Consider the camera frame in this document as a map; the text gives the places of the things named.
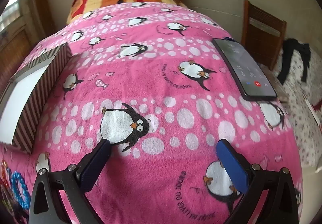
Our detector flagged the grey striped box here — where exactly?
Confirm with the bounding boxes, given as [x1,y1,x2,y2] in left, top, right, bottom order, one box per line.
[0,43,72,154]

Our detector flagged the black smartphone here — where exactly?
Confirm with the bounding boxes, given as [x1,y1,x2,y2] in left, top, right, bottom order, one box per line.
[212,37,278,101]

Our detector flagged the wooden door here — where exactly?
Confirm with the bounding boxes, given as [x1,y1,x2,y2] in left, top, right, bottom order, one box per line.
[0,22,34,82]

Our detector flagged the pink penguin blanket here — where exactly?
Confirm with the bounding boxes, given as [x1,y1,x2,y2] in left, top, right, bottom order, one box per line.
[0,2,302,224]

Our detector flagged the black garment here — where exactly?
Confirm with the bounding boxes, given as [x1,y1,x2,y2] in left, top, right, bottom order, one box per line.
[277,38,312,83]

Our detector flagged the white floral bedsheet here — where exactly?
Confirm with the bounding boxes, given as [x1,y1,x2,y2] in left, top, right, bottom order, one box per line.
[262,45,322,173]

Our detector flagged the blue bead bracelet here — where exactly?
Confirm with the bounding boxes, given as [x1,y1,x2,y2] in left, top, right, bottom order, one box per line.
[10,171,32,211]

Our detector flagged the red bead bracelet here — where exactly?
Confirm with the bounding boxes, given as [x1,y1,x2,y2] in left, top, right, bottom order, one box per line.
[0,159,12,189]

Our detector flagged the wooden chair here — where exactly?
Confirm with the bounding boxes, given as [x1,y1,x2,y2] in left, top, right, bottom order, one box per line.
[241,0,287,71]

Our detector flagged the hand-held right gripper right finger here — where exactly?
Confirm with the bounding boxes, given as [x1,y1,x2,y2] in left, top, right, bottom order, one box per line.
[216,139,301,224]

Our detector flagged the window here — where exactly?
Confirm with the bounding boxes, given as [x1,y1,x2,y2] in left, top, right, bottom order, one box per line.
[0,0,23,29]

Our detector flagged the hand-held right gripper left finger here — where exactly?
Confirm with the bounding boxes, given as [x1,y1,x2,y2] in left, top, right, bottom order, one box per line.
[29,139,111,224]

